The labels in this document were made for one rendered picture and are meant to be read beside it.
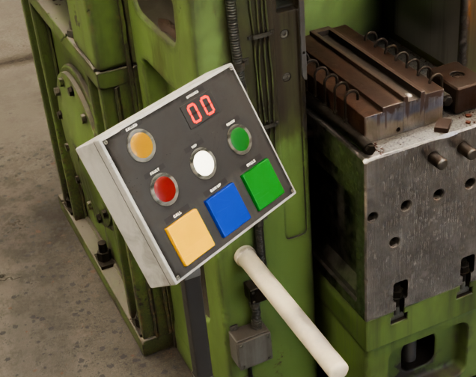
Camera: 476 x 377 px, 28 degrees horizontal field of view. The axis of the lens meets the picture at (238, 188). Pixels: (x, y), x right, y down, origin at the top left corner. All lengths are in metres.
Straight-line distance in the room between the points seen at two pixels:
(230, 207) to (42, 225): 1.94
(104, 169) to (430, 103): 0.81
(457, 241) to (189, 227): 0.84
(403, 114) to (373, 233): 0.27
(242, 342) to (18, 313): 1.08
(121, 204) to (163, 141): 0.13
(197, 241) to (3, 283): 1.76
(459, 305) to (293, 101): 0.70
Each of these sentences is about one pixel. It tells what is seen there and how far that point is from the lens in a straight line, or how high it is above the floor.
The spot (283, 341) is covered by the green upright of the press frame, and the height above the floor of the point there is 0.31.
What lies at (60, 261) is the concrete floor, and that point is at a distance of 3.35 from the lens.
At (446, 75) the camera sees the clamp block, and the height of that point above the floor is 0.98.
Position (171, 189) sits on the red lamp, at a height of 1.08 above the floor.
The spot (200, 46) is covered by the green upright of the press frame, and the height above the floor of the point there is 1.17.
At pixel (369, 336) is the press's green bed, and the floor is 0.42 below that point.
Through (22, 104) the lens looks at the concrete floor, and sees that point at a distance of 4.45.
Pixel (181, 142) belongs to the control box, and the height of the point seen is 1.13.
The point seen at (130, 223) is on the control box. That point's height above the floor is 1.05.
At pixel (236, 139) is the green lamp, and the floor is 1.09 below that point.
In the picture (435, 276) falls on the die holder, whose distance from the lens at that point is 2.29.
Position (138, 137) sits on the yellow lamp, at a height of 1.18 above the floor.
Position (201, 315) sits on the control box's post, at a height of 0.70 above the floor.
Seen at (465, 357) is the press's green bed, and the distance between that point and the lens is 2.56.
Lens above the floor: 1.96
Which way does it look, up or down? 33 degrees down
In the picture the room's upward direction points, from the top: 5 degrees counter-clockwise
